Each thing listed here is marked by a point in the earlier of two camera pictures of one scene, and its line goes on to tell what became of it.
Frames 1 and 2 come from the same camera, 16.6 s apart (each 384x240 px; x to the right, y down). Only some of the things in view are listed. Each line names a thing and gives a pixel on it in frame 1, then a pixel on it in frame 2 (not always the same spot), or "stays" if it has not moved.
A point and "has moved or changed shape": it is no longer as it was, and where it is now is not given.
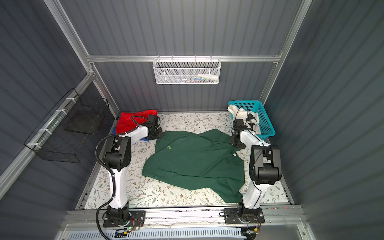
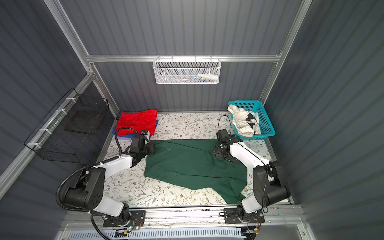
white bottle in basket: [214, 77] stays
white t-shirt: [251, 118] stays
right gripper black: [232, 141] → [217, 151]
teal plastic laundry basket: [266, 129] stays
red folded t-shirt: [127, 121] stays
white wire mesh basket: [186, 71] stays
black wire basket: [65, 134] stays
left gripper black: [159, 134] → [151, 150]
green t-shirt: [207, 161] has moved or changed shape
